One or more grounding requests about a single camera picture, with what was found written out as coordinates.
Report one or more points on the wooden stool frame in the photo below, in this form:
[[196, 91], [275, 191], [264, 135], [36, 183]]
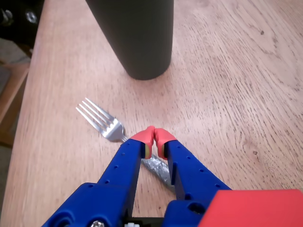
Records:
[[11, 94]]

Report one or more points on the red camera mount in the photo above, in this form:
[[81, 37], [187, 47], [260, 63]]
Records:
[[255, 210]]

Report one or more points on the tall gray cup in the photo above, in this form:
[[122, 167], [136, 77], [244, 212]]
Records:
[[139, 35]]

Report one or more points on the black equipment with metal screws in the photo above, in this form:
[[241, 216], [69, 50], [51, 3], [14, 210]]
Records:
[[21, 26]]

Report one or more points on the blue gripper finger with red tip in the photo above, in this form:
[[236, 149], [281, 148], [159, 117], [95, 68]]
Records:
[[189, 175], [118, 175]]

